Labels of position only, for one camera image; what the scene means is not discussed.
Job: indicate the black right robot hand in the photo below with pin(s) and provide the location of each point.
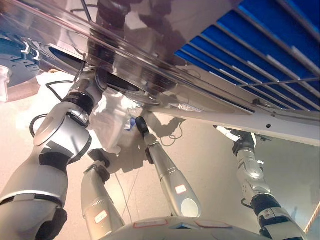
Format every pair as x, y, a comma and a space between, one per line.
243, 141

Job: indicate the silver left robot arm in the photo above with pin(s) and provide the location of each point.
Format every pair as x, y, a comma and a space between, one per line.
55, 150

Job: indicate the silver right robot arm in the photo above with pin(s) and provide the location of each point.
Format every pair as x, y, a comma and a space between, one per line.
252, 170

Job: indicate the woven laundry basket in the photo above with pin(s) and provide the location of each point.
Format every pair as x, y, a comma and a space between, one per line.
53, 71

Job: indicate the silver right robot leg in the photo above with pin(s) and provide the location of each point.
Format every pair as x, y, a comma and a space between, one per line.
170, 172

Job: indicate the silver robot leg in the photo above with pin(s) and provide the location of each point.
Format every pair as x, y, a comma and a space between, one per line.
97, 195
170, 172

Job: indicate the black right robot foot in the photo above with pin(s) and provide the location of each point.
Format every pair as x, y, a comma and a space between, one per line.
141, 125

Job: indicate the black robot foot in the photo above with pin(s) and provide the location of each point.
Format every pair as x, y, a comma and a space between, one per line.
98, 157
141, 125

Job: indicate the silver robot torso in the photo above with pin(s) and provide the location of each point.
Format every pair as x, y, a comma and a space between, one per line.
180, 230

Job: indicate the small blue white package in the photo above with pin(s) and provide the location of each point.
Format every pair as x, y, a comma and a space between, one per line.
130, 124

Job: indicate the white crumpled cloth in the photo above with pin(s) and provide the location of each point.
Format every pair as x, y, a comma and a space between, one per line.
110, 125

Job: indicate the black left robot foot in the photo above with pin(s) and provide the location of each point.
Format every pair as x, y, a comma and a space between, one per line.
98, 157

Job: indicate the silver left robot leg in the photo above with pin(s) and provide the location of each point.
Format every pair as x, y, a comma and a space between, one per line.
97, 195

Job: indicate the round glass washer door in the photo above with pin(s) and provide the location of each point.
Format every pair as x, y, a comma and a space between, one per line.
17, 65

